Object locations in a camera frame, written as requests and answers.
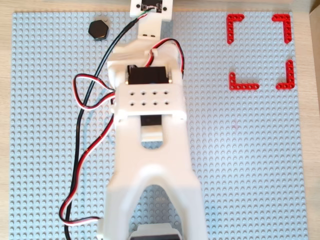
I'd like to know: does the long red white black servo cable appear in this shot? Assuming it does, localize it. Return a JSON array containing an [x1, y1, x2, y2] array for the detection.
[[59, 73, 118, 227]]

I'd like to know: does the black camera cable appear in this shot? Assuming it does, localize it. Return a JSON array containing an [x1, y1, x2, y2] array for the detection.
[[63, 6, 155, 240]]

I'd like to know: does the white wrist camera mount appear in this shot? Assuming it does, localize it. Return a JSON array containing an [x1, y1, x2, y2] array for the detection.
[[129, 0, 174, 41]]

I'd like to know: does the black hexagonal Lego piece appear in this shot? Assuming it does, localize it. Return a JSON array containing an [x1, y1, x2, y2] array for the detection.
[[88, 19, 110, 42]]

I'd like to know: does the short red white black servo cable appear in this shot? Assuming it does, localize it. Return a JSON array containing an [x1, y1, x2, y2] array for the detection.
[[146, 37, 186, 80]]

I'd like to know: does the red L-shaped Lego beam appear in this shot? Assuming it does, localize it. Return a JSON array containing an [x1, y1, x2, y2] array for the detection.
[[275, 59, 295, 91], [228, 71, 261, 91], [271, 13, 293, 45], [226, 13, 245, 45]]

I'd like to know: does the grey Lego baseplate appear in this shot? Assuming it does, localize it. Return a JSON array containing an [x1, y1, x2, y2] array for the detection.
[[8, 10, 310, 240]]

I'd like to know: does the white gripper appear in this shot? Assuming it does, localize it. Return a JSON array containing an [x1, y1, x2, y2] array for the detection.
[[107, 37, 186, 89]]

